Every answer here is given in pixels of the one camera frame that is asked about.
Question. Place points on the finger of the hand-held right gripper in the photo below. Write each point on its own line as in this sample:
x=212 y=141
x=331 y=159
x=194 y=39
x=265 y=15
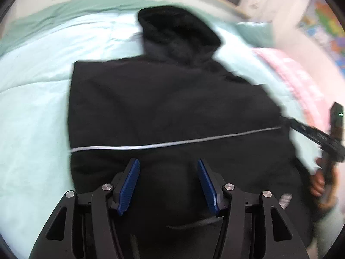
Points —
x=304 y=130

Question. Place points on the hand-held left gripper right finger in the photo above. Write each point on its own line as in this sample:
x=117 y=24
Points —
x=208 y=186

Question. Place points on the colourful wall map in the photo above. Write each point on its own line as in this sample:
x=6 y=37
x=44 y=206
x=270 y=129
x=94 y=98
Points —
x=327 y=29

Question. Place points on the mint green pillow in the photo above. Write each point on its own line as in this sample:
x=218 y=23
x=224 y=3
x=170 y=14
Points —
x=256 y=33

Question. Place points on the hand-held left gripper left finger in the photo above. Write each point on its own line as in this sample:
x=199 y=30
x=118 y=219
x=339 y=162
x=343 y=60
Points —
x=128 y=186

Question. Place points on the pink pillow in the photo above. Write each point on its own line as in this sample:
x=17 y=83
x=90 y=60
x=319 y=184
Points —
x=293 y=75

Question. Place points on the black hoodie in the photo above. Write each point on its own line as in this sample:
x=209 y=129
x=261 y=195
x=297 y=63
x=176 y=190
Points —
x=167 y=99

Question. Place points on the person's right hand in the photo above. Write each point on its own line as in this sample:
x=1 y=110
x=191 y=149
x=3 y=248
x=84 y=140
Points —
x=319 y=180

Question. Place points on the mint green quilt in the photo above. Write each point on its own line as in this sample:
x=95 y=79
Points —
x=35 y=113

